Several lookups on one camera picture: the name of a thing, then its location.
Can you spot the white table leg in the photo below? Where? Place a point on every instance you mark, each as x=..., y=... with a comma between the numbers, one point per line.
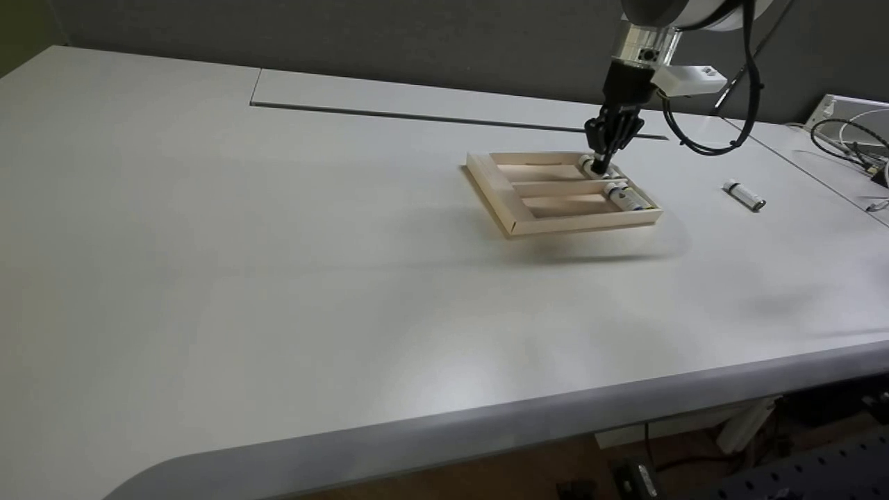
x=745, y=425

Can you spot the small black floor object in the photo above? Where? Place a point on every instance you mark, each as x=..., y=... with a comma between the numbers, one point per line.
x=636, y=481

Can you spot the black perforated board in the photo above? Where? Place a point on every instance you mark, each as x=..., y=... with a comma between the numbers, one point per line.
x=814, y=474

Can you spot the grey fabric partition screen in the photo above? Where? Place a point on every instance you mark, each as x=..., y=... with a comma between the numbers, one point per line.
x=324, y=38

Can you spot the light wooden tray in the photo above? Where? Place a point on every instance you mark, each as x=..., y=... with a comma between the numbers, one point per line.
x=538, y=199

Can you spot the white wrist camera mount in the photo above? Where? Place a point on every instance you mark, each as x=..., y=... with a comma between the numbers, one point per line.
x=691, y=82

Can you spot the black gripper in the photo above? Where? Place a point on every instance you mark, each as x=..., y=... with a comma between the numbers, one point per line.
x=620, y=113

